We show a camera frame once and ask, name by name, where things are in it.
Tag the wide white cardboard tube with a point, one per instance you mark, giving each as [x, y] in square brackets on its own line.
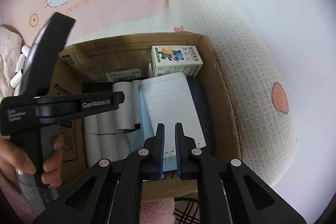
[106, 124]

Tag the dark blue pouch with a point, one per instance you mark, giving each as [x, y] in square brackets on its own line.
[202, 108]

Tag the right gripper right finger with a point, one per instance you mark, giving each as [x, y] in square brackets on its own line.
[229, 191]

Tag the slim white tube left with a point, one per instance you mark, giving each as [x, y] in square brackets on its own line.
[20, 63]

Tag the short white tube top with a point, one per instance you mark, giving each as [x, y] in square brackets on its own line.
[26, 50]

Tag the white tube open end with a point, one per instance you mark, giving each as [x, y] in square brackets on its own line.
[16, 80]

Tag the light blue packet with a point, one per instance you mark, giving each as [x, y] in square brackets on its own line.
[144, 129]

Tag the person's left hand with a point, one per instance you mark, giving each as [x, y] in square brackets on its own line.
[14, 160]

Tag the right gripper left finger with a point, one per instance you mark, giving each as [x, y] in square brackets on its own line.
[110, 192]

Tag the pink floral pillow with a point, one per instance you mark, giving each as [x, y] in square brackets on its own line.
[11, 45]

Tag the pink Hello Kitty blanket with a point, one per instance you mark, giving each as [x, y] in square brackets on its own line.
[254, 83]

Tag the white lined notebook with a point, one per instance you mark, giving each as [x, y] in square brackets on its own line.
[173, 111]

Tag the brown cardboard box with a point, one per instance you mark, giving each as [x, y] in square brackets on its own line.
[90, 61]

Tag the white cartoon carton box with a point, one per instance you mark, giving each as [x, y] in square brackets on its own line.
[173, 59]

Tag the long white cardboard tube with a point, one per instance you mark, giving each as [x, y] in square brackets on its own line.
[124, 116]

